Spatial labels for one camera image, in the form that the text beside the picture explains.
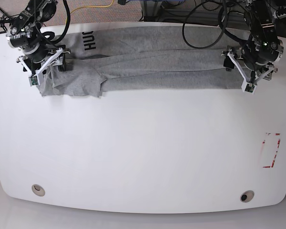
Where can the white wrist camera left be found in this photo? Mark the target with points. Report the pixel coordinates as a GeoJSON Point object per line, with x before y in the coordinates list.
{"type": "Point", "coordinates": [248, 88]}

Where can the grey T-shirt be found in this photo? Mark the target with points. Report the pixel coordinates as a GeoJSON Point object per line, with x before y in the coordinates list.
{"type": "Point", "coordinates": [137, 58]}

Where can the red tape rectangle marking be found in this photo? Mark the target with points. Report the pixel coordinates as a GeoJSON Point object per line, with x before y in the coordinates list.
{"type": "Point", "coordinates": [270, 146]}

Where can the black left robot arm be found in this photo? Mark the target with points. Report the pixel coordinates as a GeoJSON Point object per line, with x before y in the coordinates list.
{"type": "Point", "coordinates": [256, 56]}

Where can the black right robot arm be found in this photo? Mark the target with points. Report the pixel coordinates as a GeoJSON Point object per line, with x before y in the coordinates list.
{"type": "Point", "coordinates": [40, 49]}

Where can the white power strip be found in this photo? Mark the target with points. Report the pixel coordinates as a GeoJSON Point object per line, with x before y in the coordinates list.
{"type": "Point", "coordinates": [280, 13]}

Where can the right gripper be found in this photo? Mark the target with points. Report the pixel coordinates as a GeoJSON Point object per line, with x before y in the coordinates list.
{"type": "Point", "coordinates": [39, 62]}

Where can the metal equipment frame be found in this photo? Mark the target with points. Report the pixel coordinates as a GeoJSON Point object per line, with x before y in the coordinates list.
{"type": "Point", "coordinates": [150, 9]}

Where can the table cable grommet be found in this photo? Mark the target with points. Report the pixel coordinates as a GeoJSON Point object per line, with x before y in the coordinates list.
{"type": "Point", "coordinates": [247, 196]}
{"type": "Point", "coordinates": [38, 190]}

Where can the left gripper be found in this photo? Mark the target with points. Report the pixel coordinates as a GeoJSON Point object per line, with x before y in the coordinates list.
{"type": "Point", "coordinates": [251, 71]}

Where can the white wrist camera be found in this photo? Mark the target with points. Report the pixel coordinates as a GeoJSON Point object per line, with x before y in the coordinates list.
{"type": "Point", "coordinates": [34, 80]}
{"type": "Point", "coordinates": [248, 88]}

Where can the left table cable grommet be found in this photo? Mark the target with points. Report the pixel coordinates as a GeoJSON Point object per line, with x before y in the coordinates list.
{"type": "Point", "coordinates": [38, 190]}

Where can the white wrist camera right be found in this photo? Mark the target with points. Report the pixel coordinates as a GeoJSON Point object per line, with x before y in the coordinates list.
{"type": "Point", "coordinates": [34, 80]}

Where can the black tripod stand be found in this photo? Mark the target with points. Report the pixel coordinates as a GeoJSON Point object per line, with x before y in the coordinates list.
{"type": "Point", "coordinates": [5, 19]}

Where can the right table cable grommet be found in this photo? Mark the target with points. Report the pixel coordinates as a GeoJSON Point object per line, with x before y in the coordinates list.
{"type": "Point", "coordinates": [247, 196]}

